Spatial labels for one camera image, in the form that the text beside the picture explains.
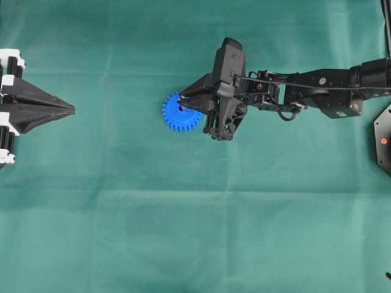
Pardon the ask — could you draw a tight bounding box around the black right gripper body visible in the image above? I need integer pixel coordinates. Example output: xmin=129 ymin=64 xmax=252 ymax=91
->
xmin=204 ymin=37 xmax=247 ymax=140

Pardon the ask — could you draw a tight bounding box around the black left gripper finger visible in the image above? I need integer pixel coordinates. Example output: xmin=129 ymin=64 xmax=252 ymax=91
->
xmin=12 ymin=77 xmax=75 ymax=110
xmin=12 ymin=104 xmax=75 ymax=134

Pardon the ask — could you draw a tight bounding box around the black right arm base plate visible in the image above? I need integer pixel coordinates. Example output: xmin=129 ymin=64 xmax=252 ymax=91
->
xmin=373 ymin=105 xmax=391 ymax=176

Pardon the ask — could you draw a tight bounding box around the blue plastic gear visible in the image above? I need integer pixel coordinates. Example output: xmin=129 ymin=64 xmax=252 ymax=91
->
xmin=162 ymin=92 xmax=202 ymax=132

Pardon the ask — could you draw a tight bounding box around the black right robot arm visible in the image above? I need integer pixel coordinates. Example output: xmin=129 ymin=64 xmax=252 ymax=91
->
xmin=178 ymin=38 xmax=390 ymax=140

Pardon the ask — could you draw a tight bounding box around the green cloth mat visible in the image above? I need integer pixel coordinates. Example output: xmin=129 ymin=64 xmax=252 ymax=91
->
xmin=1 ymin=1 xmax=390 ymax=292

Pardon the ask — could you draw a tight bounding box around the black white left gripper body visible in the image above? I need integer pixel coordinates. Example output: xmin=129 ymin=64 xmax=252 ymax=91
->
xmin=1 ymin=48 xmax=26 ymax=167

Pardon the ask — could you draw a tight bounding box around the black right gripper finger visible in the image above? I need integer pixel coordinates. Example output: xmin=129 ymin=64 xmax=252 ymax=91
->
xmin=178 ymin=96 xmax=216 ymax=112
xmin=180 ymin=73 xmax=214 ymax=98

